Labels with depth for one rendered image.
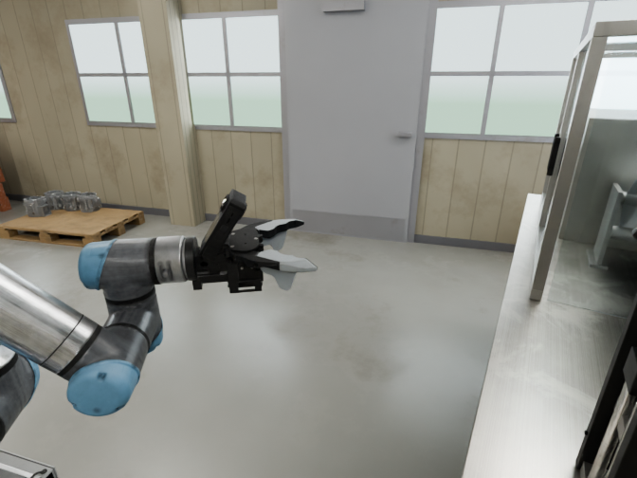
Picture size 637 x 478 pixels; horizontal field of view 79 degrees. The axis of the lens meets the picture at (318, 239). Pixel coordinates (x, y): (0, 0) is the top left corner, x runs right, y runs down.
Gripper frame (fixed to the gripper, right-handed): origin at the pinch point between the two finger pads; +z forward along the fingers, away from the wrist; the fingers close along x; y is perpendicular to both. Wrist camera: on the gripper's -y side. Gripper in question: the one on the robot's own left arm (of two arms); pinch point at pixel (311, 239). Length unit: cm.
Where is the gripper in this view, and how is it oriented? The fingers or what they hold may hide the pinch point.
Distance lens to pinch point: 64.6
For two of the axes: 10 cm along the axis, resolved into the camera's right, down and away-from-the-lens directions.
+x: 1.7, 5.0, -8.5
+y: -0.2, 8.6, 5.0
